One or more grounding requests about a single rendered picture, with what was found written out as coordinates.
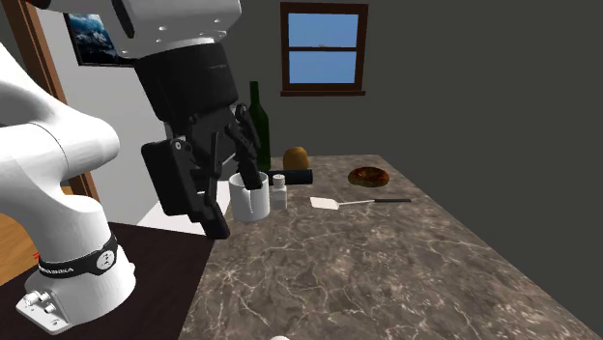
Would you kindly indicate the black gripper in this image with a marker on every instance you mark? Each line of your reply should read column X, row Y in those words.
column 188, row 89

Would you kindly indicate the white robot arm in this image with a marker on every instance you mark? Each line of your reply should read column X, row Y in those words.
column 42, row 160

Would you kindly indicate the white mug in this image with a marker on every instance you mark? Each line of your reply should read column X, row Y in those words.
column 252, row 205

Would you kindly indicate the dark green glass bottle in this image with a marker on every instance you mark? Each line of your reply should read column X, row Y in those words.
column 261, row 127

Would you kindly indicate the white salt shaker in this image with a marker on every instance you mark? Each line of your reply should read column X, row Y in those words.
column 279, row 195

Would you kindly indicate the brown kiwi fruit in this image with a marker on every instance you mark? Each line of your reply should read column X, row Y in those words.
column 296, row 158

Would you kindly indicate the black cylinder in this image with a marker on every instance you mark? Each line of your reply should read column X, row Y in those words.
column 297, row 177

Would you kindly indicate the dark robot stand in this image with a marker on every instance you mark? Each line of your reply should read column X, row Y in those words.
column 160, row 282

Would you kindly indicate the brown bagel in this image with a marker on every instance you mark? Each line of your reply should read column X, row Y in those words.
column 369, row 177

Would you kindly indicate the brown framed window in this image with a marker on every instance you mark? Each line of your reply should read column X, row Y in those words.
column 323, row 47

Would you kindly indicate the small white round object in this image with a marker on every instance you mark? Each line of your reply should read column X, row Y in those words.
column 280, row 338

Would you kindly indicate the dark framed wall picture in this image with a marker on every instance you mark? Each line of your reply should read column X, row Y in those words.
column 92, row 40

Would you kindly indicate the brown wooden door frame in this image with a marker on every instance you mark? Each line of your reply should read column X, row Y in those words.
column 42, row 66

